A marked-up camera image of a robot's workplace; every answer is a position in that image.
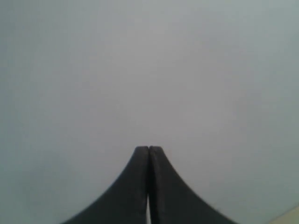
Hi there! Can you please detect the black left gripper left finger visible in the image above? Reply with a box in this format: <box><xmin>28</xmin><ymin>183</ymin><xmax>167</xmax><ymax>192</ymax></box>
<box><xmin>65</xmin><ymin>146</ymin><xmax>149</xmax><ymax>224</ymax></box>

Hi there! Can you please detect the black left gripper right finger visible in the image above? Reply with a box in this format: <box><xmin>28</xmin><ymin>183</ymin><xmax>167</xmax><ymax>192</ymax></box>
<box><xmin>148</xmin><ymin>146</ymin><xmax>235</xmax><ymax>224</ymax></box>

